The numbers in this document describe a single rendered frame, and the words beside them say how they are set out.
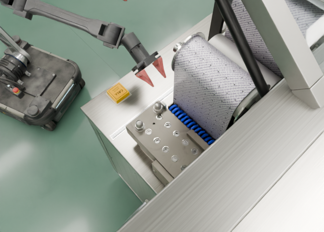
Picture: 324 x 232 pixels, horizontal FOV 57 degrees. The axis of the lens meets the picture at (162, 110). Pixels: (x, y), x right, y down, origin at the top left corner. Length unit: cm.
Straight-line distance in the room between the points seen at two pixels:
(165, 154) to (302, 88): 68
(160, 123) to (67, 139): 130
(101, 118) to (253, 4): 96
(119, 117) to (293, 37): 94
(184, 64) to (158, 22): 193
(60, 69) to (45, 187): 84
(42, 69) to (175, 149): 150
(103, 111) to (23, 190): 114
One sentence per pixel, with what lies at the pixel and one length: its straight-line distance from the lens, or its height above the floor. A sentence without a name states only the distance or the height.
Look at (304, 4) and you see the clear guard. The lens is 43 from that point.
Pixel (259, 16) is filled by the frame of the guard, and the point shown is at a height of 173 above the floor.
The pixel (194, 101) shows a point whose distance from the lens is 97.
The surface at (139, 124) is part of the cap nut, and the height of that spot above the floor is 107.
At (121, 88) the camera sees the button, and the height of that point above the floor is 92.
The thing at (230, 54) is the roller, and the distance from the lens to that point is 99.
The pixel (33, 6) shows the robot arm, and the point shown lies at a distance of 125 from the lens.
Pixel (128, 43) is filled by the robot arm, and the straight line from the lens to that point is 108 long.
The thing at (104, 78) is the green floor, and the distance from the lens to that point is 246.
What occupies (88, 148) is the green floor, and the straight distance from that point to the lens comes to 219.
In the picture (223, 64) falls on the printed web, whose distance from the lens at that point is 85.
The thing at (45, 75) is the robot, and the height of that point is 26.
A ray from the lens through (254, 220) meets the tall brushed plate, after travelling 57.
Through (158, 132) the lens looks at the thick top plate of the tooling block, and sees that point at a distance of 104.
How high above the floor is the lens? 198
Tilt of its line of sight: 62 degrees down
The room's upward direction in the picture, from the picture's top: 2 degrees counter-clockwise
